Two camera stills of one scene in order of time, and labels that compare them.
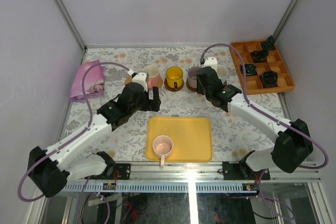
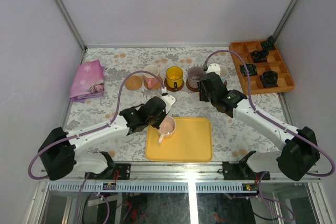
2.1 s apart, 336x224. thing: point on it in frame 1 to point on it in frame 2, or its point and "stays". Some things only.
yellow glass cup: [174, 75] stays
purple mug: [192, 77] stays
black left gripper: [153, 98] to [159, 118]
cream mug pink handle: [154, 78] stays
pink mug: [163, 145] to [167, 128]
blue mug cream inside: [222, 72] stays
